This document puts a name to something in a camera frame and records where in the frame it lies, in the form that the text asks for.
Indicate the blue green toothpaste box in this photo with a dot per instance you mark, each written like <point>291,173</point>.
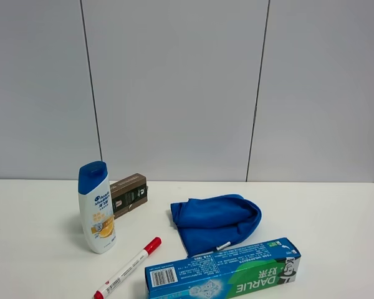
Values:
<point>227,273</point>

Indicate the blue cloth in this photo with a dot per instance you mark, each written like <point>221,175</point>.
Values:
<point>209,225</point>

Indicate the red white marker pen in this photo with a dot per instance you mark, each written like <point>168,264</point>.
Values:
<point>111,284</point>

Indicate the white blue shampoo bottle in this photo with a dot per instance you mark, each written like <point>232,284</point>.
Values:
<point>95,205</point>

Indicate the brown cardboard box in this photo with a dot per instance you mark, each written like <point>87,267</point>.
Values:
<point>129,193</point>

